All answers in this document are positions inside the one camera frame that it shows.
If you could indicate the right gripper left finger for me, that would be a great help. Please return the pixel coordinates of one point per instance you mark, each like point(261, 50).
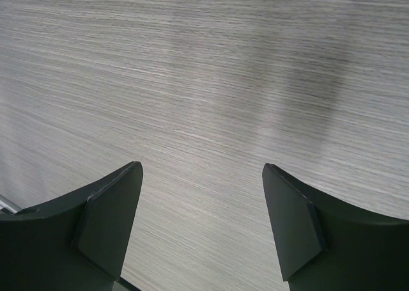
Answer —
point(77, 241)

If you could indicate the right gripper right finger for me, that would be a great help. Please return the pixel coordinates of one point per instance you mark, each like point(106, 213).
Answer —
point(324, 243)

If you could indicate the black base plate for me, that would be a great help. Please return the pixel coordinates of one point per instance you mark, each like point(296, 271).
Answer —
point(125, 285)

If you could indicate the aluminium frame rail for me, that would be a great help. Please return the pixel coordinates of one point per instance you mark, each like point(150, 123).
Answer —
point(7, 207)

